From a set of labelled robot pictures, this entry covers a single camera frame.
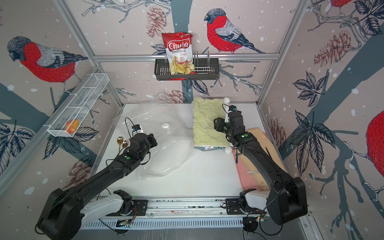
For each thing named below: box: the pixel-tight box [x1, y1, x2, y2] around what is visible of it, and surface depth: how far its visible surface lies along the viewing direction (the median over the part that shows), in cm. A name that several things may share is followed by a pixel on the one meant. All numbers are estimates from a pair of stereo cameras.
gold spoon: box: [116, 136, 124, 154], surface depth 100 cm
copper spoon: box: [119, 140, 128, 153], surface depth 99 cm
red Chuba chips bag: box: [161, 32, 197, 81], surface depth 85 cm
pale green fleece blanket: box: [192, 96, 231, 147], surface depth 90 cm
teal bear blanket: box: [194, 146, 226, 152], surface depth 90 cm
